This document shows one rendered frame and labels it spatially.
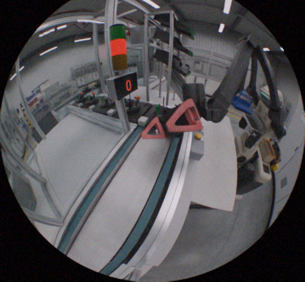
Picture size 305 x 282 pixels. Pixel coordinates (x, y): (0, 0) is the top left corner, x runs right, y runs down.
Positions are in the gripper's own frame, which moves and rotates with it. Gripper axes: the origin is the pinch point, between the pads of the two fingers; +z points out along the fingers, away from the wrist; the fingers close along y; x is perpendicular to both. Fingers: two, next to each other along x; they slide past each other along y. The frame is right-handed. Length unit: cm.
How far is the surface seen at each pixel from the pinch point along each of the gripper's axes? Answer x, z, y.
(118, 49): -25.9, -0.1, -0.3
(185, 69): -28, -47, -6
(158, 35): -57, -36, -2
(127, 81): -18.6, -3.4, -7.9
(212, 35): -488, -787, 127
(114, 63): -23.7, 0.6, -4.4
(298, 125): 120, -233, 197
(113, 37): -29.3, 1.6, 2.1
